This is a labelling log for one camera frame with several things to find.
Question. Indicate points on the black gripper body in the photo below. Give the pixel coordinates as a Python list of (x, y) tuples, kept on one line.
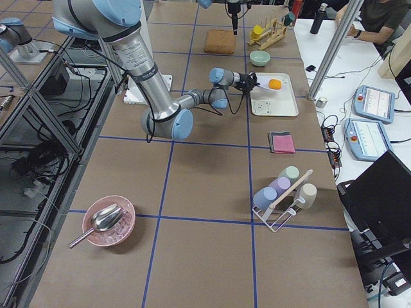
[(244, 82), (234, 20)]

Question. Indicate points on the white round plate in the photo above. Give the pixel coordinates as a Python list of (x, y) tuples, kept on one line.
[(263, 80)]

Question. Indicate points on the orange fruit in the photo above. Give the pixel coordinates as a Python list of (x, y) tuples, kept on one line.
[(274, 84)]

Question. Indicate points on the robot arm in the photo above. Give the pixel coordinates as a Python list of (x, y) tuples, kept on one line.
[(207, 4), (118, 24)]

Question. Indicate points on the cream bear tray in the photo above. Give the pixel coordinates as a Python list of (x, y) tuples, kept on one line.
[(280, 103)]

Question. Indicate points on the yellow mug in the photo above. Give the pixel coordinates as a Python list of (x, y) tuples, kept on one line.
[(256, 32)]

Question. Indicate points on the green bowl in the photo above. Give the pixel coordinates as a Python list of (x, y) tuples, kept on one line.
[(259, 58)]

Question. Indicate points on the wooden cutting board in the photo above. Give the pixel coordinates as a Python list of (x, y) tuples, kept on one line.
[(220, 42)]

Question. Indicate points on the wooden drying rack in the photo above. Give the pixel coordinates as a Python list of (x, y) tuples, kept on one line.
[(273, 30)]

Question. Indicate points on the grey folded cloth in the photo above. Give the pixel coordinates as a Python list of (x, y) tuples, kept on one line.
[(270, 136)]

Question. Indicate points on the dark green mug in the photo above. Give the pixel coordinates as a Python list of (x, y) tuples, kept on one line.
[(288, 19)]

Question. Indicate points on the pink folded cloth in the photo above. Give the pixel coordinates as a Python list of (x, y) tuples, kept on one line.
[(283, 144)]

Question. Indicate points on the small metal can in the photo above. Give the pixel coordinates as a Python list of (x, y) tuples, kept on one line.
[(321, 102)]

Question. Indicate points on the black water bottle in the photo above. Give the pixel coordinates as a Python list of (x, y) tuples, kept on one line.
[(320, 15)]

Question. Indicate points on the black power strip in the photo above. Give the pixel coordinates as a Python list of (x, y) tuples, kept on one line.
[(332, 147)]

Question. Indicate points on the green tumbler cup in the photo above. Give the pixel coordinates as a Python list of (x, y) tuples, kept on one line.
[(291, 172)]

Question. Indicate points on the purple tumbler cup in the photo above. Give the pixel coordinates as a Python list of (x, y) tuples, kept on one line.
[(280, 185)]

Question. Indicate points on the blue tumbler cup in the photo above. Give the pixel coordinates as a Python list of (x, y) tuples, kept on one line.
[(264, 197)]

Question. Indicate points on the beige tumbler cup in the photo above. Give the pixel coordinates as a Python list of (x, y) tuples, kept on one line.
[(306, 196)]

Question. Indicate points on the teach pendant far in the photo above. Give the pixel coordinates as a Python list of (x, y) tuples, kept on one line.
[(374, 103)]

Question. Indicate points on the teach pendant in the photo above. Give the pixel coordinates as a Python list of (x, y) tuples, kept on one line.
[(367, 139), (374, 103)]

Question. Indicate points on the teach pendant near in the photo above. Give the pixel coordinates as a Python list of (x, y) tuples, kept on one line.
[(367, 139)]

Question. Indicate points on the black laptop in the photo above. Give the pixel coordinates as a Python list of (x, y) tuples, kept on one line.
[(378, 202)]

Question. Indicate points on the metal scoop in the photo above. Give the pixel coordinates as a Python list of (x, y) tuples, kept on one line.
[(101, 221)]

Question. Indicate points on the pink bowl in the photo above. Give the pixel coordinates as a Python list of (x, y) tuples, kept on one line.
[(120, 231)]

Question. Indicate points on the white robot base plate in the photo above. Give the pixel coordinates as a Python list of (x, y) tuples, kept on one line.
[(133, 95)]

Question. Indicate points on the aluminium frame post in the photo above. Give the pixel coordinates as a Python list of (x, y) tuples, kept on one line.
[(344, 22)]

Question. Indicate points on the white wire cup rack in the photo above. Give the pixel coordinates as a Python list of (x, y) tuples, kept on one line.
[(284, 207)]

